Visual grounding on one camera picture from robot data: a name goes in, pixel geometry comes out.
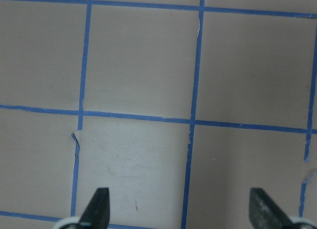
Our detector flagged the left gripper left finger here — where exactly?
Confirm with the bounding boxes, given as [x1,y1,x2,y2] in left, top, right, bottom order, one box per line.
[53,188,109,229]

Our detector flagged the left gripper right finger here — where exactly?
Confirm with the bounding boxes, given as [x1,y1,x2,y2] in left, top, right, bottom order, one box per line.
[249,188,317,229]

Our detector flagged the brown paper table mat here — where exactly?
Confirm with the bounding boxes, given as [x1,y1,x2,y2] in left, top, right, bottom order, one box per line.
[0,0,317,229]

